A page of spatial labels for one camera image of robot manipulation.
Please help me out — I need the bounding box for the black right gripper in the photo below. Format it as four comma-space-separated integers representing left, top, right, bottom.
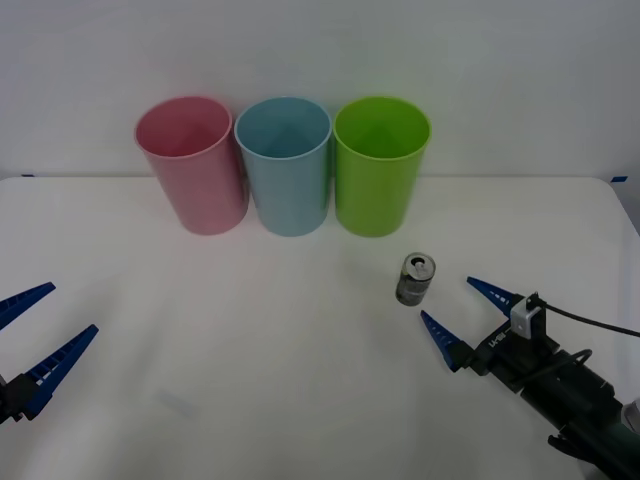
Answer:
419, 275, 569, 397

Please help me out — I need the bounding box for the pink plastic bin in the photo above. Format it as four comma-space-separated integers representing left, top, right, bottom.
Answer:
133, 95, 250, 237

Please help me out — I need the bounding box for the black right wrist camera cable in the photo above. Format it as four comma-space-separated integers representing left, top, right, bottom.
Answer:
524, 291, 640, 387

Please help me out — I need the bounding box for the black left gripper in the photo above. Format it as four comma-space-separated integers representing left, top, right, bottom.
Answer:
0, 282, 100, 427

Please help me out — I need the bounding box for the green plastic bin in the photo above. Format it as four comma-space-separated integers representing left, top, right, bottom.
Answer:
332, 95, 432, 239

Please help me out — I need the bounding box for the pale blue plastic bin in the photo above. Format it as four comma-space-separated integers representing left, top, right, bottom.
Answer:
233, 96, 334, 238

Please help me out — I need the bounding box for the pale grey right wrist camera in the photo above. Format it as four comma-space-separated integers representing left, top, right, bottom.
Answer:
510, 292, 546, 342

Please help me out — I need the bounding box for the dark grey drink can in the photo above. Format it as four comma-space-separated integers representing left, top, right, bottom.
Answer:
395, 252, 437, 308

